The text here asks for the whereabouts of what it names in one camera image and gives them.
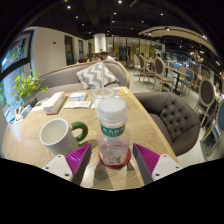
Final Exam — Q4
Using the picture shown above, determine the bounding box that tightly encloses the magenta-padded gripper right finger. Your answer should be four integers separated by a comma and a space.
132, 142, 184, 186

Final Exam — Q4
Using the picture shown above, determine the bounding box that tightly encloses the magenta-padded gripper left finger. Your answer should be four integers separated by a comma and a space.
41, 143, 93, 187

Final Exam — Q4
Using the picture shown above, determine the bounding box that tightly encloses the clear plastic water bottle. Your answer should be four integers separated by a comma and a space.
96, 97, 131, 167

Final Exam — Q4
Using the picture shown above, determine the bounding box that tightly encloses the flat round red coaster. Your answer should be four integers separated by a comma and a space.
98, 148, 133, 170

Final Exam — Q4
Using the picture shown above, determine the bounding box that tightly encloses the grey tufted armchair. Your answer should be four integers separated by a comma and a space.
132, 91, 202, 157

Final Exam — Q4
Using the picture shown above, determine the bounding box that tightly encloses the white and orange box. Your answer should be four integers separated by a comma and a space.
42, 90, 67, 116

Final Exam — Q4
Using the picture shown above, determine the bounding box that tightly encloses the small blue white box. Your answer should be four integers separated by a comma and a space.
68, 92, 88, 102

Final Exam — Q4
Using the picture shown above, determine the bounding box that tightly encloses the clear drinking glass with straw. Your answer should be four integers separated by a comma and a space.
90, 61, 116, 111

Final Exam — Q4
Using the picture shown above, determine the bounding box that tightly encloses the green potted plant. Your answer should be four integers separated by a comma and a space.
11, 69, 49, 106

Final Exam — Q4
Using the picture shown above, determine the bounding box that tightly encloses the yellow card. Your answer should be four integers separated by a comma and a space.
112, 86, 130, 95

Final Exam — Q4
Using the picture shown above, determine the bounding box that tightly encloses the grey curved sofa bench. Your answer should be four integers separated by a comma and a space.
34, 59, 131, 101

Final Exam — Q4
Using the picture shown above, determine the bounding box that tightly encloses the group of dining chairs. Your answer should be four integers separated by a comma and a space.
132, 52, 224, 158

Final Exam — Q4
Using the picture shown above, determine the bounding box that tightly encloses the grey white chevron pillow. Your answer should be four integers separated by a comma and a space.
75, 62, 120, 91

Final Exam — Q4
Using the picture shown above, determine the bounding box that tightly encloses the white round column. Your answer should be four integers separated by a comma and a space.
93, 32, 108, 54

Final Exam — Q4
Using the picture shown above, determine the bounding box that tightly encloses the curved wooden ceiling canopy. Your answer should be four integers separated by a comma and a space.
137, 25, 220, 56

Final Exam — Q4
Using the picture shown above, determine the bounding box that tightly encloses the group of ceiling spotlights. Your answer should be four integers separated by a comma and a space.
63, 0, 174, 25

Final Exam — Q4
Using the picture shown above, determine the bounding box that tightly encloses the white mug with green handle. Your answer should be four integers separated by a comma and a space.
38, 118, 90, 157

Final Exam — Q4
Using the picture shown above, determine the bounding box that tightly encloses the colourful wall poster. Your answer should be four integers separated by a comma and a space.
5, 35, 30, 67

